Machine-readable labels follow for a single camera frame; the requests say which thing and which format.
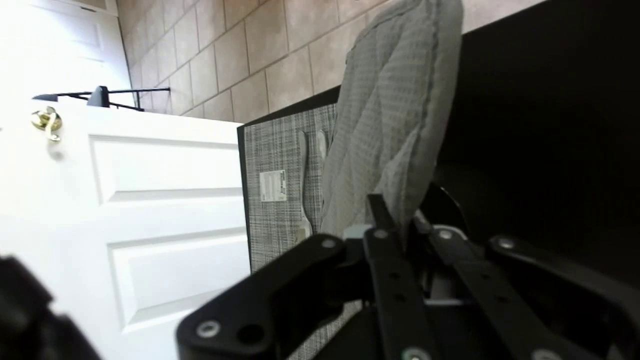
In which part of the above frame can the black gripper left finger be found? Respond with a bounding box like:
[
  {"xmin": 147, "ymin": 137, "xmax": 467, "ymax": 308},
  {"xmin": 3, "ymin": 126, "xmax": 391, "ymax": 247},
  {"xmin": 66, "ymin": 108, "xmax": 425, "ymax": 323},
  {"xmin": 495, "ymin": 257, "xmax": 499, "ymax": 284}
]
[{"xmin": 176, "ymin": 234, "xmax": 345, "ymax": 360}]

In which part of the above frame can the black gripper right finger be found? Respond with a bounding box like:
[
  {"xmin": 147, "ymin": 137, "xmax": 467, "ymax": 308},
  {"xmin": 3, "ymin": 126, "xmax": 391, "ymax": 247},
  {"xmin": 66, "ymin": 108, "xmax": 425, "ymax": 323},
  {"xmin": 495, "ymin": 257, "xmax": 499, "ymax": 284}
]
[{"xmin": 486, "ymin": 236, "xmax": 640, "ymax": 360}]

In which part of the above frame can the grey quilted mat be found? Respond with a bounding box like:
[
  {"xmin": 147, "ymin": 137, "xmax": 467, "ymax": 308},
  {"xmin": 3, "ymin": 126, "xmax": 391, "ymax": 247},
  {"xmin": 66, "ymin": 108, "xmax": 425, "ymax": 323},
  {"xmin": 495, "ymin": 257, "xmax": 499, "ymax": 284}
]
[{"xmin": 318, "ymin": 0, "xmax": 464, "ymax": 234}]

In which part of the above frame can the white placemat label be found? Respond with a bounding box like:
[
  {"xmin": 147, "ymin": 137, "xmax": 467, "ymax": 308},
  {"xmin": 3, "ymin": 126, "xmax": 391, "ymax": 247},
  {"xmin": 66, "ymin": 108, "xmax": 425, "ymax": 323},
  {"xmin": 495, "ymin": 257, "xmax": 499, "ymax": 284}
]
[{"xmin": 257, "ymin": 170, "xmax": 288, "ymax": 202}]

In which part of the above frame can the grey woven placemat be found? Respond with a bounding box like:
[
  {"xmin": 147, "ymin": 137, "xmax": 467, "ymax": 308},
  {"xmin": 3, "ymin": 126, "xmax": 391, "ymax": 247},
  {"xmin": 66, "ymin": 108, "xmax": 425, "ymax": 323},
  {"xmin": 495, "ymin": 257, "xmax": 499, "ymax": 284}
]
[{"xmin": 240, "ymin": 103, "xmax": 376, "ymax": 360}]

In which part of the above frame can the white panel door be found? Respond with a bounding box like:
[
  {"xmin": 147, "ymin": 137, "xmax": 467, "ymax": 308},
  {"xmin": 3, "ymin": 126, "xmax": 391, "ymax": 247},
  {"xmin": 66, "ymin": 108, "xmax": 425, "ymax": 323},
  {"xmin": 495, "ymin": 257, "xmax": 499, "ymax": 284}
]
[{"xmin": 0, "ymin": 0, "xmax": 247, "ymax": 360}]

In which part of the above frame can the black side table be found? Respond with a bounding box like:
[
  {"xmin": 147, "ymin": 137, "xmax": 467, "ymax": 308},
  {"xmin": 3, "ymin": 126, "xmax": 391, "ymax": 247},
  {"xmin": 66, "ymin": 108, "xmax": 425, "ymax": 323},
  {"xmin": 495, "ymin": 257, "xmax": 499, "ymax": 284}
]
[{"xmin": 236, "ymin": 0, "xmax": 640, "ymax": 360}]

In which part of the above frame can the brass door knob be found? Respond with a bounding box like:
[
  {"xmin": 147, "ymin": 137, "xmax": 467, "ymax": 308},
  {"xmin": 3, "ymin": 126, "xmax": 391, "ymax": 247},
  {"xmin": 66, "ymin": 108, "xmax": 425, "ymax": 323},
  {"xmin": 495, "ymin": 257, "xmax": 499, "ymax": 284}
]
[{"xmin": 32, "ymin": 106, "xmax": 64, "ymax": 144}]

